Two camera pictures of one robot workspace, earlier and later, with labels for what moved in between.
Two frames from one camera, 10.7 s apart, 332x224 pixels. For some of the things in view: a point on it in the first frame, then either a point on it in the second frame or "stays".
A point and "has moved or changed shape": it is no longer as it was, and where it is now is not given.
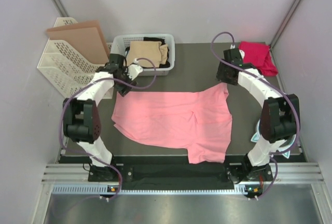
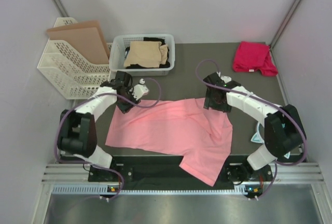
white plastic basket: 120,42 stays
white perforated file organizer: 67,69 stays
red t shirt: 257,54 stays
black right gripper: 220,75 -> 209,103
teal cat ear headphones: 286,150 stays
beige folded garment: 157,51 stays
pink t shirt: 200,122 has moved or changed shape
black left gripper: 124,89 -> 125,109
